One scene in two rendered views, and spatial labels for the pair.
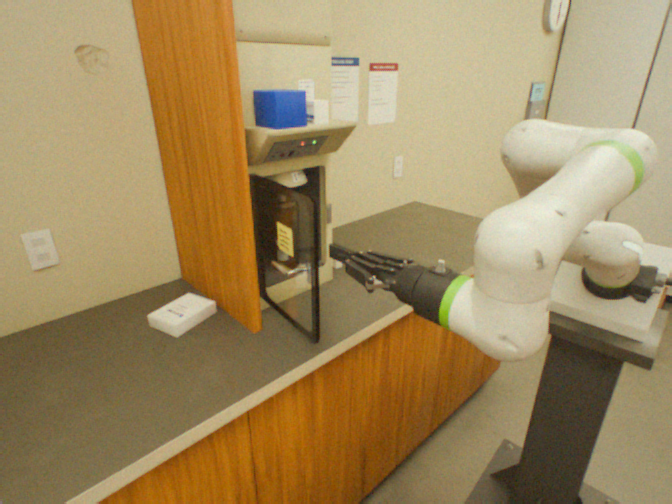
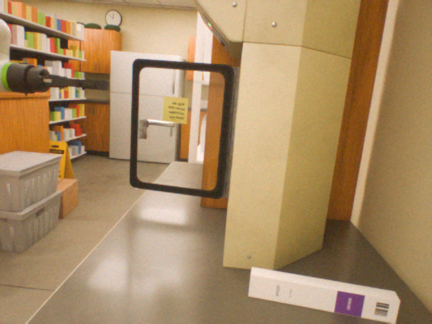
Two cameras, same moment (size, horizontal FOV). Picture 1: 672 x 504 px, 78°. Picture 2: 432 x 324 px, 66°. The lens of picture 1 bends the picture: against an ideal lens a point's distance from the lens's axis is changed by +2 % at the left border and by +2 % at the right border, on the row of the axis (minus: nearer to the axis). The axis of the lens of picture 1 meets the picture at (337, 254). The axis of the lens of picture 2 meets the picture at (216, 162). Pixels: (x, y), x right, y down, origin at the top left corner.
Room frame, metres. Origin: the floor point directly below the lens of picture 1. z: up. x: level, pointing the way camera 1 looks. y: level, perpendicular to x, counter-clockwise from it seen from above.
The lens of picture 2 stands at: (1.80, -0.47, 1.32)
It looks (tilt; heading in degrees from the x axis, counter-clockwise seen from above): 12 degrees down; 136
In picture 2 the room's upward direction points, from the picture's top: 5 degrees clockwise
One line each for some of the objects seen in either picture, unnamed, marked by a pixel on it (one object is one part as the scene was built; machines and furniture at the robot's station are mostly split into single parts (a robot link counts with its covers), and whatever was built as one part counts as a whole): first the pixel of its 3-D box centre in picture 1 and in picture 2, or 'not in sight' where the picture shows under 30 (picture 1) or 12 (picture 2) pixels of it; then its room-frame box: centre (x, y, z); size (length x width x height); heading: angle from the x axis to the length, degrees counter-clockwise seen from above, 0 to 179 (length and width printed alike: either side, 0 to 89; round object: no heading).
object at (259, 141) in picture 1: (304, 142); (219, 27); (1.19, 0.09, 1.46); 0.32 x 0.12 x 0.10; 133
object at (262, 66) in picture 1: (270, 178); (290, 92); (1.32, 0.22, 1.33); 0.32 x 0.25 x 0.77; 133
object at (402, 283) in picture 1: (404, 280); (47, 80); (0.65, -0.12, 1.30); 0.09 x 0.08 x 0.07; 43
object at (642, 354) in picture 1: (597, 318); not in sight; (1.12, -0.83, 0.92); 0.32 x 0.32 x 0.04; 48
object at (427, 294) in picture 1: (439, 293); (25, 77); (0.60, -0.17, 1.31); 0.09 x 0.06 x 0.12; 133
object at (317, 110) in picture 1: (316, 111); not in sight; (1.22, 0.06, 1.54); 0.05 x 0.05 x 0.06; 40
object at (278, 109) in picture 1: (280, 108); not in sight; (1.14, 0.15, 1.56); 0.10 x 0.10 x 0.09; 43
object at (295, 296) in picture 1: (284, 257); (179, 130); (0.99, 0.14, 1.19); 0.30 x 0.01 x 0.40; 37
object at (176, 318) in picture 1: (183, 313); not in sight; (1.08, 0.48, 0.96); 0.16 x 0.12 x 0.04; 151
